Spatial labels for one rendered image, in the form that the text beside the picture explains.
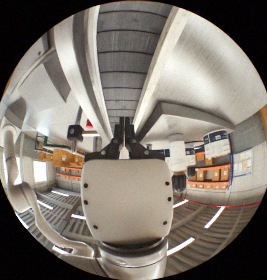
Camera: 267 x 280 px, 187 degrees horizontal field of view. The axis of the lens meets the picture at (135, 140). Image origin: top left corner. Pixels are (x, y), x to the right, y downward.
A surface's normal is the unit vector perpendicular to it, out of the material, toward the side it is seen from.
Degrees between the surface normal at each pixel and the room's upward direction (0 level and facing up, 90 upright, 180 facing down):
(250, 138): 90
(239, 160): 90
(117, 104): 0
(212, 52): 0
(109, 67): 0
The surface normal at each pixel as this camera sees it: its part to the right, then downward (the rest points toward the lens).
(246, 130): -0.96, -0.04
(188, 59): 0.04, 0.97
